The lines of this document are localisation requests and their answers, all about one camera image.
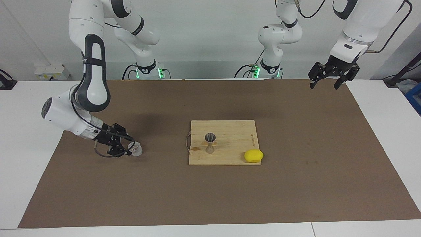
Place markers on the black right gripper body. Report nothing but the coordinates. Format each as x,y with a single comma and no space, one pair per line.
106,136

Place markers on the bamboo cutting board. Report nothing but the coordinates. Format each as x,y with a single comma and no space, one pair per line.
230,138

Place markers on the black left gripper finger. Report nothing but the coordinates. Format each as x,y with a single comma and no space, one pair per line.
317,70
350,75

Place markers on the clear plastic bag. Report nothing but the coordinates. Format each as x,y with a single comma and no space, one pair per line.
406,86

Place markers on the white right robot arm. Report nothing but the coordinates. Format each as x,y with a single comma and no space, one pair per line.
95,65

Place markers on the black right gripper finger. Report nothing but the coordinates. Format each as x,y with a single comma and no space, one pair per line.
120,131
116,150

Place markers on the yellow lemon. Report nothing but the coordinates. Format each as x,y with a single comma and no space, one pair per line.
254,155

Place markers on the small clear glass cup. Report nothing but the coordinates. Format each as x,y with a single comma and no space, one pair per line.
136,149

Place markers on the brown table mat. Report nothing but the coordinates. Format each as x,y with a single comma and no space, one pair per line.
197,197

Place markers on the blue box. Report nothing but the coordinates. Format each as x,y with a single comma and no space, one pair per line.
415,98

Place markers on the steel double jigger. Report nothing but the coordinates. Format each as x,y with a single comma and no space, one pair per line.
210,138

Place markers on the black desk clamp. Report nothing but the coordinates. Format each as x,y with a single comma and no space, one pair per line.
7,85

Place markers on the white power strip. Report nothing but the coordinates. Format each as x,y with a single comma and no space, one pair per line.
49,70

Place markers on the black stand with pole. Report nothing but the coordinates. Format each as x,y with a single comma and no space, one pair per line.
390,81

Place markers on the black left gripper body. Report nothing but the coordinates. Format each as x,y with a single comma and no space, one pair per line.
340,65

